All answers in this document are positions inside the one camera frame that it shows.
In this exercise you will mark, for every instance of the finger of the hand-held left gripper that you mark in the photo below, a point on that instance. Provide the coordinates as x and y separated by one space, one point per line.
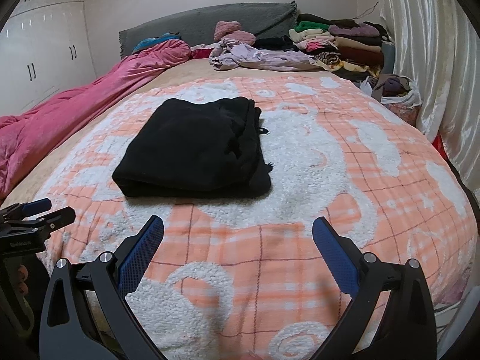
35 206
60 217

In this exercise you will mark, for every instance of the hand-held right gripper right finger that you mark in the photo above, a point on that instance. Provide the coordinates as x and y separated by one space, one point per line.
337 258

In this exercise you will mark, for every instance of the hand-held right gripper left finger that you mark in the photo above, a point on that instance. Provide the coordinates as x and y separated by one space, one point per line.
140 255

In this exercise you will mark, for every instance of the black sweater with orange cuffs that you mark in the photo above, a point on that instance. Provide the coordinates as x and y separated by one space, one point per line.
187 150

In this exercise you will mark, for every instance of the white bag of clothes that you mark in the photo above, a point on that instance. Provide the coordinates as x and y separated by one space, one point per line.
393 86

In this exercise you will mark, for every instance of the pile of folded clothes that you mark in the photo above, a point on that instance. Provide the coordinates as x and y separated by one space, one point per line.
356 48

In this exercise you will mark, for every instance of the person's left hand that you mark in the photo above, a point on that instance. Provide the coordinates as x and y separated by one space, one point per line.
21 279

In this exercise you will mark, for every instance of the green garment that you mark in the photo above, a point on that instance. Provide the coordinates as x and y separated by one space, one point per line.
29 315

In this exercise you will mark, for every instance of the orange plaid fleece blanket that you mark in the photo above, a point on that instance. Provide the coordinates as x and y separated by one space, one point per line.
375 195

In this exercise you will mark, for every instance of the pink quilt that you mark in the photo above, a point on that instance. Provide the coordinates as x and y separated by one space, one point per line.
75 112

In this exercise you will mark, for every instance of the red object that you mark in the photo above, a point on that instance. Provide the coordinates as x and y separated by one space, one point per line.
440 150

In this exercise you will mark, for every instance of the white wardrobe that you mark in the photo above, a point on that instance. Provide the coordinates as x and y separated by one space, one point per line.
48 45

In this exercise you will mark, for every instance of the blue cloth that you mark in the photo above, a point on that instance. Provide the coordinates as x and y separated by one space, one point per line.
150 43

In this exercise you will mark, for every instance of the grey blue pad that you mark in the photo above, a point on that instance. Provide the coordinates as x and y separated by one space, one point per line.
389 58

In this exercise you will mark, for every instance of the red cloth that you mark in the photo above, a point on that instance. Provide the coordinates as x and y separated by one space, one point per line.
200 53

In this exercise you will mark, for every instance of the lilac crumpled garment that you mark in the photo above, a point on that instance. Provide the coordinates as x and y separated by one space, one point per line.
262 58

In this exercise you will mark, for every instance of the white satin curtain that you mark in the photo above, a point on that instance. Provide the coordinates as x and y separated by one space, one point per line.
431 63

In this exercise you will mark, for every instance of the black folded cloth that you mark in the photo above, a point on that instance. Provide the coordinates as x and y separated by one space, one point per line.
275 43

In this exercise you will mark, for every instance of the grey headboard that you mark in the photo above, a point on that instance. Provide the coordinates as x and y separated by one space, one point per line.
206 22

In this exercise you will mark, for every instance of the pink fluffy garment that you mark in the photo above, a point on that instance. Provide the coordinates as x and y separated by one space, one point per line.
227 29

